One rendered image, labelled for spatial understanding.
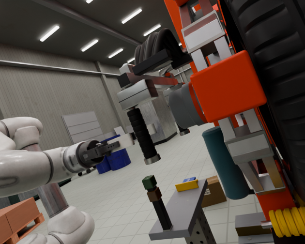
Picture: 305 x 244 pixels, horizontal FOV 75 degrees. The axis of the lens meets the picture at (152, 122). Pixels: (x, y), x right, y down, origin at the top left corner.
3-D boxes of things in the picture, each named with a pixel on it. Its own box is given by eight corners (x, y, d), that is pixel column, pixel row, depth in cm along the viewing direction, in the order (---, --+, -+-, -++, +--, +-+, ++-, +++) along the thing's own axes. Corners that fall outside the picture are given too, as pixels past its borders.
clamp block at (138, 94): (152, 97, 47) (143, 77, 47) (122, 111, 51) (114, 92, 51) (160, 97, 51) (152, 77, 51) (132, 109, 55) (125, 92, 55)
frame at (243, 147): (309, 239, 31) (181, -76, 32) (265, 243, 34) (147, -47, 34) (266, 146, 81) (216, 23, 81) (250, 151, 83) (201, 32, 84)
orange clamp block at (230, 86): (261, 99, 31) (269, 102, 23) (213, 116, 35) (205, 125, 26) (245, 57, 31) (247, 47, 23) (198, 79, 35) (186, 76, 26)
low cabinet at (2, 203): (43, 190, 772) (36, 172, 772) (73, 180, 701) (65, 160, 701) (-11, 218, 602) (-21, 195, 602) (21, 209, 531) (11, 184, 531)
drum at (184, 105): (254, 109, 50) (233, 57, 50) (178, 135, 59) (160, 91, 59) (251, 104, 62) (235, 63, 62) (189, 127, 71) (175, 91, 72)
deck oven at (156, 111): (156, 141, 902) (140, 100, 902) (179, 132, 852) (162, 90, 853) (141, 150, 764) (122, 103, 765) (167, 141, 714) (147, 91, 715)
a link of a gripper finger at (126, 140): (108, 141, 49) (106, 141, 48) (130, 132, 46) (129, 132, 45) (113, 152, 49) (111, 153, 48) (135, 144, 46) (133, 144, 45)
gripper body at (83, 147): (100, 160, 65) (122, 153, 61) (82, 170, 57) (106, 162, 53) (92, 139, 65) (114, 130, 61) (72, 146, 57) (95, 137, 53)
